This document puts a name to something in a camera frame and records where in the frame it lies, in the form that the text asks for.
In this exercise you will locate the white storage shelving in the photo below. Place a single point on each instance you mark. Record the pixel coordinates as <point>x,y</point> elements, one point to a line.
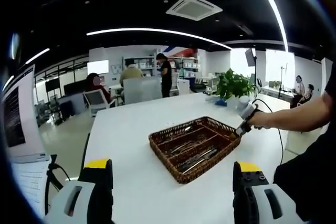
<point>147,64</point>

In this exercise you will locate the person's right hand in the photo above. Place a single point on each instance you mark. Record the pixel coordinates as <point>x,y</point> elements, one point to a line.
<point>258,120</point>

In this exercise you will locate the white mesh chair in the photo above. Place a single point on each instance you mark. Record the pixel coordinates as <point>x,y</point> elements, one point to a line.
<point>98,100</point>

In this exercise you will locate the white office chair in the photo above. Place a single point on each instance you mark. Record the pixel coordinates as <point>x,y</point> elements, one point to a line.
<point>175,85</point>

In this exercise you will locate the black equipment cart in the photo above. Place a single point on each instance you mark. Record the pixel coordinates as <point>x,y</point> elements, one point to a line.
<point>64,111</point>

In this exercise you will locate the white laptop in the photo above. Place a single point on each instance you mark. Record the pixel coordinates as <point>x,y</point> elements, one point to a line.
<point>29,119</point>

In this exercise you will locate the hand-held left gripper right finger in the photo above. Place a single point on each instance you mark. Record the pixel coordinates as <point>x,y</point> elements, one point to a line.
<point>262,200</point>

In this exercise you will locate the ceiling light strip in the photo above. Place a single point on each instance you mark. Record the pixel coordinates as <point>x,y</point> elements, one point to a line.
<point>141,29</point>
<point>38,56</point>
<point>273,3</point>

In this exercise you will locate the black monitor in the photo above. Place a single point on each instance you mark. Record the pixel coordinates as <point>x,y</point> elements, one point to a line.
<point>76,88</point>

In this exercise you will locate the black tripod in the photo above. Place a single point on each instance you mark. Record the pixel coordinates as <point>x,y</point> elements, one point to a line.
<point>52,167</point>

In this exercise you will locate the black television on stand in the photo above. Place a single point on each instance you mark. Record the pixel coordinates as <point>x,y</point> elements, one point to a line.
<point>52,86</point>

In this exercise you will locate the person's black clothing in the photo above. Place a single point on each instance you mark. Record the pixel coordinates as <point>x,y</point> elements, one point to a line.
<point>309,182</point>

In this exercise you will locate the thin metal stand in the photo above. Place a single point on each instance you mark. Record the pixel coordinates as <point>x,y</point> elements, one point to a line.
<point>283,82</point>

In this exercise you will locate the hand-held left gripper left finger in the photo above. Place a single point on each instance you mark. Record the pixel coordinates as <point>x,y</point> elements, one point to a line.
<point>78,197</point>

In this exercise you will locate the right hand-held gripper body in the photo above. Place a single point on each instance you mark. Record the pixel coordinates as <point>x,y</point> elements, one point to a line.
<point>246,107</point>

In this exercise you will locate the blue cloth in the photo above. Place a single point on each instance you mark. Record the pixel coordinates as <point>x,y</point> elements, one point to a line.
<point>220,102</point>

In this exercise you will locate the potted green plant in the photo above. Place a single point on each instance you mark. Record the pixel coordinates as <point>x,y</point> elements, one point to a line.
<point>233,85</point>

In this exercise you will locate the brown wicker storage tray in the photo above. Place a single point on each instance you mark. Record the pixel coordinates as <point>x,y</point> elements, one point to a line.
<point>212,127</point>

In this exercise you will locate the pile of steel utensils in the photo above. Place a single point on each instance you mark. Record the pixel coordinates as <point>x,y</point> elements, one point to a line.
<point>194,161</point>

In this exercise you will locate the studio light on stand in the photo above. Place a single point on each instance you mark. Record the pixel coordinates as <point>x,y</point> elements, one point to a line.
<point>250,56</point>

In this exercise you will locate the bright white screen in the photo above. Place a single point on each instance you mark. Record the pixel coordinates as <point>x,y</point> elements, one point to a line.
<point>98,68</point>

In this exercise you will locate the translucent white chair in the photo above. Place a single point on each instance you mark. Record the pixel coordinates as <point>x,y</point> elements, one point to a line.
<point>141,90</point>

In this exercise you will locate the ceiling air conditioner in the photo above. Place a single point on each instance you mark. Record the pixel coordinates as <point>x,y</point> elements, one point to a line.
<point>194,7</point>

